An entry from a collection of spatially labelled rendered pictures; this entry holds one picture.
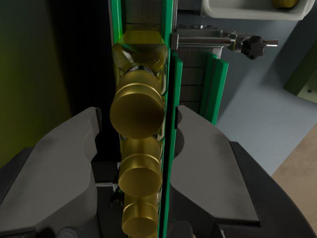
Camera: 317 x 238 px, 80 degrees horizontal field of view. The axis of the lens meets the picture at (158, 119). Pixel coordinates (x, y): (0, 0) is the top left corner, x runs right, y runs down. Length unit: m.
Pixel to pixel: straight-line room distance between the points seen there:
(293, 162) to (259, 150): 1.45
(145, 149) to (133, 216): 0.06
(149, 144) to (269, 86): 0.53
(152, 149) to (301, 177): 2.32
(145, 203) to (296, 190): 2.42
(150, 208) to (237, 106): 0.50
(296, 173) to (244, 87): 1.82
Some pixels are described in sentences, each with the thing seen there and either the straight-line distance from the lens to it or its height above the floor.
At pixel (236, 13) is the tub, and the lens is 0.46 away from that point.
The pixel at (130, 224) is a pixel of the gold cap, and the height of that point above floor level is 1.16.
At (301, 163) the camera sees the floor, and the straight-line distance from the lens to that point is 2.29.
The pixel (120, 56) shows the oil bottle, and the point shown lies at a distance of 0.18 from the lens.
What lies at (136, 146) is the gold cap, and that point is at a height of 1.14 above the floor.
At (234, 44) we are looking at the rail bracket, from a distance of 0.33.
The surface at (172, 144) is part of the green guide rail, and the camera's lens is 0.38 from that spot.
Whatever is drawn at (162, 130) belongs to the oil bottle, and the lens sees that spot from 0.21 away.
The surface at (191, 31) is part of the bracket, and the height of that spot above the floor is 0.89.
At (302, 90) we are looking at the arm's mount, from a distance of 0.64.
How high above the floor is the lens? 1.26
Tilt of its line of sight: 60 degrees down
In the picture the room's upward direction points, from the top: 174 degrees clockwise
